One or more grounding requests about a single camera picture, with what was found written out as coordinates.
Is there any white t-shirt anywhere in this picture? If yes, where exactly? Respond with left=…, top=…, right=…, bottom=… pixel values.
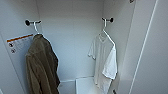
left=87, top=32, right=119, bottom=94

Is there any black wall hook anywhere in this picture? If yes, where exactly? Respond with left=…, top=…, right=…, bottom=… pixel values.
left=24, top=19, right=43, bottom=28
left=101, top=17, right=114, bottom=24

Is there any white wardrobe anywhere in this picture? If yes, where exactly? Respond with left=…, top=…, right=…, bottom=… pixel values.
left=0, top=0, right=158, bottom=94

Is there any white hanger with jacket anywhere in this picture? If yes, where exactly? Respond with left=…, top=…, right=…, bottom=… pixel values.
left=32, top=22, right=51, bottom=43

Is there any orange white warning label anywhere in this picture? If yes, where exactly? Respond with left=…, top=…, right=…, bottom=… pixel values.
left=6, top=33, right=34, bottom=54

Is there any white inner shelf unit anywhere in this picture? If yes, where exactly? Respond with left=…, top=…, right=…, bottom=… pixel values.
left=74, top=76, right=111, bottom=94

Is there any white wardrobe door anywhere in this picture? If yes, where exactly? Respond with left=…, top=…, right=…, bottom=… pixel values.
left=128, top=0, right=168, bottom=94

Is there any brown jacket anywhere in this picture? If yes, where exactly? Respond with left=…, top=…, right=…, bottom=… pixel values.
left=25, top=33, right=62, bottom=94

